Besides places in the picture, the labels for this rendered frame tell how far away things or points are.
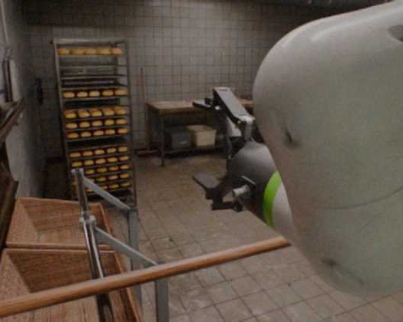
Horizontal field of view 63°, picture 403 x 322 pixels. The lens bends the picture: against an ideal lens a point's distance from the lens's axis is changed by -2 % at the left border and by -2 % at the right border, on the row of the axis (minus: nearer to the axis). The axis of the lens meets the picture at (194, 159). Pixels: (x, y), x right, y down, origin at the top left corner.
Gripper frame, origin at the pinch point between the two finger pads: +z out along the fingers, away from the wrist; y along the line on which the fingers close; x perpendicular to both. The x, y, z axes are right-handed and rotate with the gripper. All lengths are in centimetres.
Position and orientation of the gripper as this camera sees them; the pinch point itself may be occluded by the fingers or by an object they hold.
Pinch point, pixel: (202, 142)
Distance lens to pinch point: 59.9
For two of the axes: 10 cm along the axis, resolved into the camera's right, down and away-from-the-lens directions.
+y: 0.0, 9.6, 3.0
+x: 9.2, -1.1, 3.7
